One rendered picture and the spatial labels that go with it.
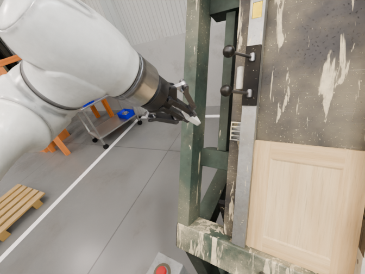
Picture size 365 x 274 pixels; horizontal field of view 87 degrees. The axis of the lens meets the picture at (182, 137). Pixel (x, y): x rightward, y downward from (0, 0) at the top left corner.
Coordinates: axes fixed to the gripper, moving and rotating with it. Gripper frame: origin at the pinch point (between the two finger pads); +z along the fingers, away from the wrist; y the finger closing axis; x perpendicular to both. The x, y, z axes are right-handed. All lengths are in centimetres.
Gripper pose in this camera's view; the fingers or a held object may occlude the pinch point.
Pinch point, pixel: (191, 117)
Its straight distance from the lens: 55.2
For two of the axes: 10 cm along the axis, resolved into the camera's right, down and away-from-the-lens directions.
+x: 4.3, 7.8, -4.6
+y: -7.5, 5.9, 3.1
